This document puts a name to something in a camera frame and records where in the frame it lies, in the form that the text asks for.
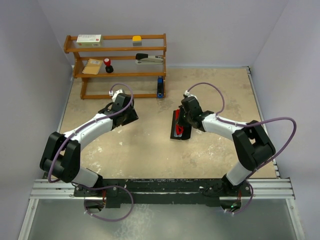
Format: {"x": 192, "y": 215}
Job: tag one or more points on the blue black stapler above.
{"x": 160, "y": 87}

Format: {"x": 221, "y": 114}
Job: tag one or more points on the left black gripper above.
{"x": 133, "y": 117}

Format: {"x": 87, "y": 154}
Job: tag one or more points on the black glasses case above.
{"x": 186, "y": 133}

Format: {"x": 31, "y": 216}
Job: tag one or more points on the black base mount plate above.
{"x": 210, "y": 192}

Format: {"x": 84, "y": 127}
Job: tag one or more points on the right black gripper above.
{"x": 182, "y": 108}

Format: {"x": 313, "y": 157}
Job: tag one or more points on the red black stamp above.
{"x": 108, "y": 67}

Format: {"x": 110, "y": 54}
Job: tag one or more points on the wooden three-tier shelf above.
{"x": 142, "y": 79}

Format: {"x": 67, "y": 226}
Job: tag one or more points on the black white stapler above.
{"x": 147, "y": 59}

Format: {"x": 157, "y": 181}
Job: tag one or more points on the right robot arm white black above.
{"x": 252, "y": 145}

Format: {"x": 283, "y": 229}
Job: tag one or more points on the brown spiral notebook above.
{"x": 92, "y": 67}

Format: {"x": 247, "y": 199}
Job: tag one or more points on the aluminium frame rail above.
{"x": 274, "y": 189}

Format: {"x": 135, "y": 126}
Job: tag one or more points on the white green box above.
{"x": 89, "y": 40}

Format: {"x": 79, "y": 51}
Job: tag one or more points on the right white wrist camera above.
{"x": 187, "y": 94}

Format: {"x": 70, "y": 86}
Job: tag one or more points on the blue cleaning cloth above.
{"x": 177, "y": 135}

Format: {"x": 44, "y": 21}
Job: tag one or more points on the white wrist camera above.
{"x": 114, "y": 94}
{"x": 187, "y": 94}

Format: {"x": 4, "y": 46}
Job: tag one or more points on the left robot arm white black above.
{"x": 62, "y": 154}

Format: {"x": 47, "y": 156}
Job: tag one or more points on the yellow grey eraser block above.
{"x": 137, "y": 41}

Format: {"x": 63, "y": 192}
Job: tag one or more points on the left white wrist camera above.
{"x": 114, "y": 94}

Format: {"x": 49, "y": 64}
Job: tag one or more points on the red sunglasses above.
{"x": 178, "y": 129}

